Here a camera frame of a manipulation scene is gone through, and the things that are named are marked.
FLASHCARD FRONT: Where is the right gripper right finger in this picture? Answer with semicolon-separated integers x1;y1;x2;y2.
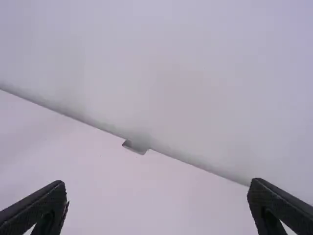
246;177;313;235

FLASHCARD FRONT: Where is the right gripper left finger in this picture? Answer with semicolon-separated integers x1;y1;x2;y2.
0;180;70;235

